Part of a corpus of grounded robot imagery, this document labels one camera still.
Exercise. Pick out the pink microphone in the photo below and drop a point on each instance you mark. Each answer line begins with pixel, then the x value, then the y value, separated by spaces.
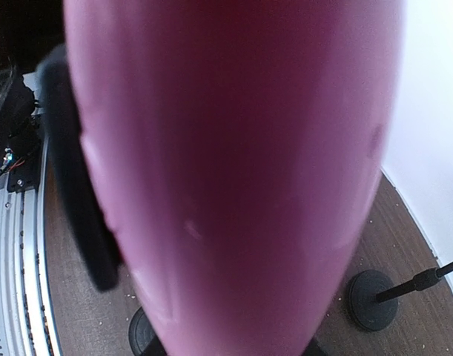
pixel 234 148

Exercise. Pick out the black microphone stand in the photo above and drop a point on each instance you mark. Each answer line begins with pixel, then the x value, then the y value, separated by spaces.
pixel 94 240
pixel 372 299

